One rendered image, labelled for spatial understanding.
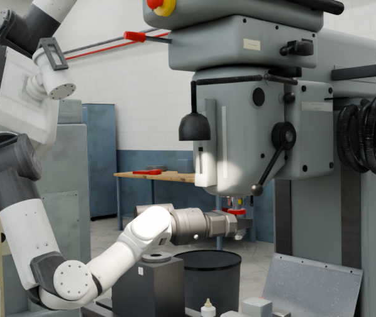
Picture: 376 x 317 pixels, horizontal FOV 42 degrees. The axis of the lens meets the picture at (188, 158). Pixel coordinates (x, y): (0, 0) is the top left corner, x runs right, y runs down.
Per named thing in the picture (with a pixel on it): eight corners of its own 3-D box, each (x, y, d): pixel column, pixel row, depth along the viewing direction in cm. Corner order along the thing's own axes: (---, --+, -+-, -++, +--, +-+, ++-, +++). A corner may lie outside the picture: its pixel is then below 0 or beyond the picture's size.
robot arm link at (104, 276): (143, 261, 108) (77, 321, 95) (122, 272, 115) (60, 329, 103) (113, 223, 108) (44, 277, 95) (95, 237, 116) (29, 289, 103)
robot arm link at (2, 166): (-21, 217, 98) (-41, 156, 101) (-6, 223, 107) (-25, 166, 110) (35, 195, 99) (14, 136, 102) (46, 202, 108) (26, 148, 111)
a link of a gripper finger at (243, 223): (251, 228, 126) (230, 230, 124) (251, 216, 126) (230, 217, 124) (254, 229, 125) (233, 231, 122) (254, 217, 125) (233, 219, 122)
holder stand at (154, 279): (154, 331, 141) (153, 262, 140) (111, 312, 157) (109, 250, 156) (185, 319, 150) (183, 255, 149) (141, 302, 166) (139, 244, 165)
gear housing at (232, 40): (238, 58, 108) (237, 12, 107) (165, 70, 125) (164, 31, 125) (320, 68, 131) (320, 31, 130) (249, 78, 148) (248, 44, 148)
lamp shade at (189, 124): (172, 141, 108) (171, 112, 108) (187, 140, 114) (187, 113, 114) (202, 140, 105) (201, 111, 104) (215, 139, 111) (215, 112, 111)
